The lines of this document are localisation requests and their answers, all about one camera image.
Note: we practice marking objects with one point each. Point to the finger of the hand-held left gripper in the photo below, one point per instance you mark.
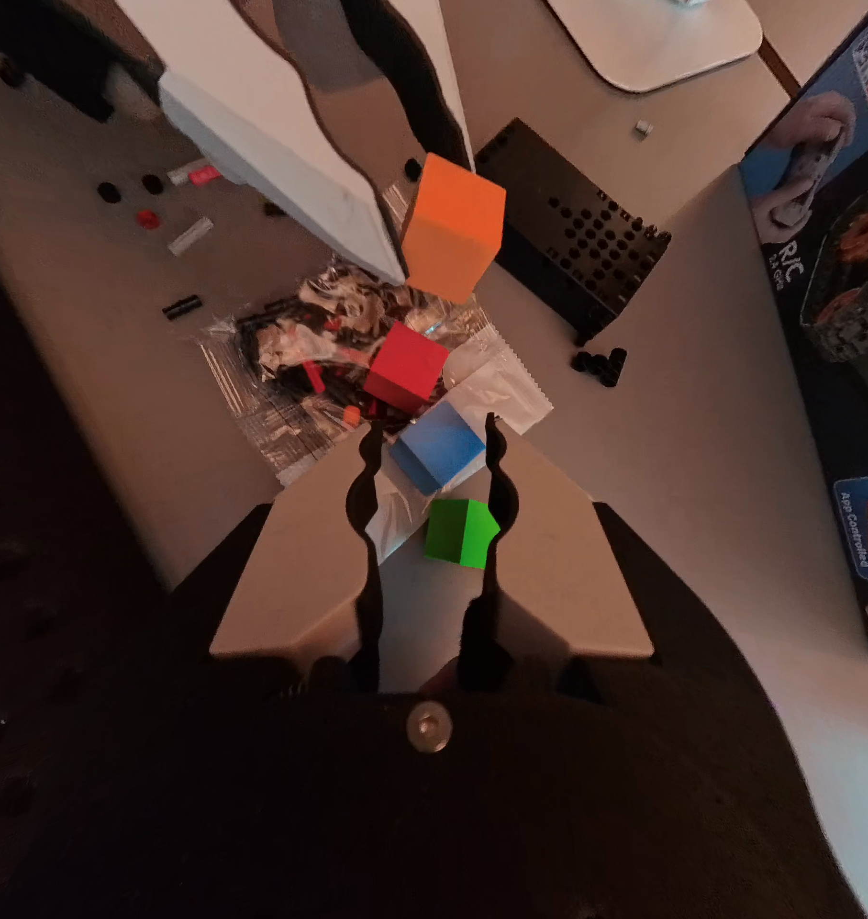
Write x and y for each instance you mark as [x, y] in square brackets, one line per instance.
[262, 129]
[441, 64]

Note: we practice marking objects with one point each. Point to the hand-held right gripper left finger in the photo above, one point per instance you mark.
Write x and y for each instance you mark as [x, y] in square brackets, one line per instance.
[297, 574]

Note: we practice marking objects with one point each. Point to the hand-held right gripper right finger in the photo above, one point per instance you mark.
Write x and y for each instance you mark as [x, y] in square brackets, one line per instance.
[570, 574]

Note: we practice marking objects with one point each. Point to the green foam cube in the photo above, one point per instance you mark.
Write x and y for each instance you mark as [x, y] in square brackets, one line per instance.
[459, 535]

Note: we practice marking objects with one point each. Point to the orange foam cube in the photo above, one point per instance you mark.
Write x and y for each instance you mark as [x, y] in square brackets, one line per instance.
[452, 222]

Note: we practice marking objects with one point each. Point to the blue foam cube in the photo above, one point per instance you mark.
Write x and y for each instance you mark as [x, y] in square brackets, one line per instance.
[437, 445]

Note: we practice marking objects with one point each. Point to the red foam cube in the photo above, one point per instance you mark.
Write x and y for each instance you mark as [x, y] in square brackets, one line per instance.
[405, 366]

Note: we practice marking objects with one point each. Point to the red short pin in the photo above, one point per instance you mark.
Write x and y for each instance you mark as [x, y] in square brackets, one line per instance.
[206, 174]

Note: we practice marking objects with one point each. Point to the black short beam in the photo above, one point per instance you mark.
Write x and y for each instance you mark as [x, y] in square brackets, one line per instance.
[272, 209]

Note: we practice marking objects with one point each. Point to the grey axle rod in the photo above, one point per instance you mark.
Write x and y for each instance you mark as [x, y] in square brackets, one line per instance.
[190, 237]
[178, 176]

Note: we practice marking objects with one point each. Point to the small black connector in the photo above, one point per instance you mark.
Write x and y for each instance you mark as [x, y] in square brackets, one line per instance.
[412, 169]

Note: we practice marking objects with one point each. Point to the black round bush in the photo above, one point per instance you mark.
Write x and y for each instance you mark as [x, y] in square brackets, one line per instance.
[152, 183]
[108, 192]

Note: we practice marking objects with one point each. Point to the red round tile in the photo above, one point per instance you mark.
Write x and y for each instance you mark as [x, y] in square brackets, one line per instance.
[147, 219]

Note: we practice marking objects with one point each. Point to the black perforated building plate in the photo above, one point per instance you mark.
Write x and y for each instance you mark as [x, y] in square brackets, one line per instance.
[541, 201]

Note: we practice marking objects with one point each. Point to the black long pin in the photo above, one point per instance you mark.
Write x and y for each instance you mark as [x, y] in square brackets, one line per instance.
[183, 306]

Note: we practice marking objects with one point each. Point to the clear bag of building parts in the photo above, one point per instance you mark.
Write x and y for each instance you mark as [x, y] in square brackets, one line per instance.
[498, 388]

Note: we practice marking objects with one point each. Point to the black connector cluster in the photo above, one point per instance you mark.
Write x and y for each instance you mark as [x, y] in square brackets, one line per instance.
[599, 366]

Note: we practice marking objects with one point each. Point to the white book stand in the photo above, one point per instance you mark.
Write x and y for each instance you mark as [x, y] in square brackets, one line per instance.
[656, 43]

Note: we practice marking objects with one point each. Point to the blue toy robot box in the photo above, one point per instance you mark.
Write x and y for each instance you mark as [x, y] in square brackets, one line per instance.
[836, 287]

